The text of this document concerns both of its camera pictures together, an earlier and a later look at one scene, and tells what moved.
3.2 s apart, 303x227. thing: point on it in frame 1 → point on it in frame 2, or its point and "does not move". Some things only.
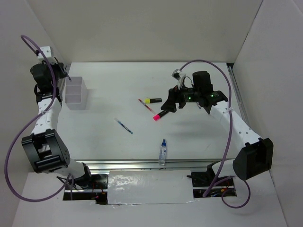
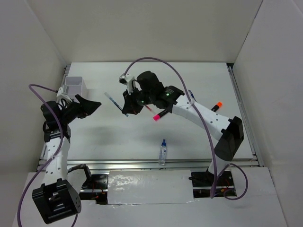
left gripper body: (58, 72) → (71, 112)
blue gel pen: (123, 126) → (115, 103)
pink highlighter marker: (157, 117) does not move
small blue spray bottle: (163, 153) does not move
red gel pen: (147, 107) does not move
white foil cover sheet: (149, 187) does not move
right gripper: (174, 96) → (129, 107)
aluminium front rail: (143, 165) does not move
